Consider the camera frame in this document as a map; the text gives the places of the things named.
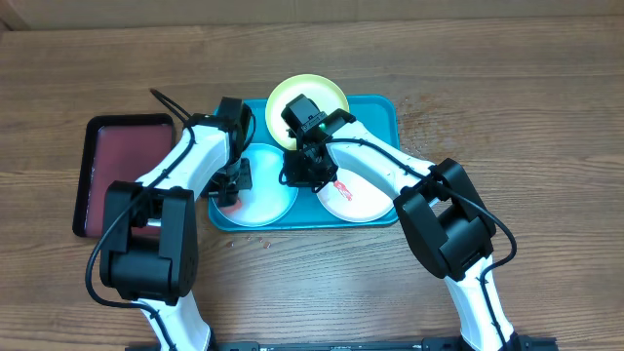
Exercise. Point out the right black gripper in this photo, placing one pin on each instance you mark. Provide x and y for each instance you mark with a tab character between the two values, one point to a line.
300	179

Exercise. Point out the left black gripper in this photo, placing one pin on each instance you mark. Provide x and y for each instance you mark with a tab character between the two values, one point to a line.
243	181

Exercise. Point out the red and green sponge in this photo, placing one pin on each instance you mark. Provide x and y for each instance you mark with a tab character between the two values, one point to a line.
233	208

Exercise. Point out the light blue plate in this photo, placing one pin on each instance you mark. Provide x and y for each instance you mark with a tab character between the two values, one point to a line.
267	201

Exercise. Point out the yellow-green plate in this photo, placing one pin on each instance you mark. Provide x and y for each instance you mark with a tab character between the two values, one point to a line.
321	90

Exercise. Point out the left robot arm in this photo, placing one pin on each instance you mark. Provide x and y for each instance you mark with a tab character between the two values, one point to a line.
147	256

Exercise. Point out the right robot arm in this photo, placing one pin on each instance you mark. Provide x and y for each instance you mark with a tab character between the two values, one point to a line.
447	226

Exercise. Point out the teal plastic serving tray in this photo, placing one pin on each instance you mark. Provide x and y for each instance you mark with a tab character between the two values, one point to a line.
307	212

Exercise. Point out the black and red tray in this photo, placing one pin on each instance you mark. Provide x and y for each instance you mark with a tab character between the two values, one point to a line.
117	147

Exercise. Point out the white plate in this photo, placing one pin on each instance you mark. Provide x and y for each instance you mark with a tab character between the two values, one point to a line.
354	199

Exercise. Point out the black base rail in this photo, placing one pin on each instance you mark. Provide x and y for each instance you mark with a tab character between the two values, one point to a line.
519	343

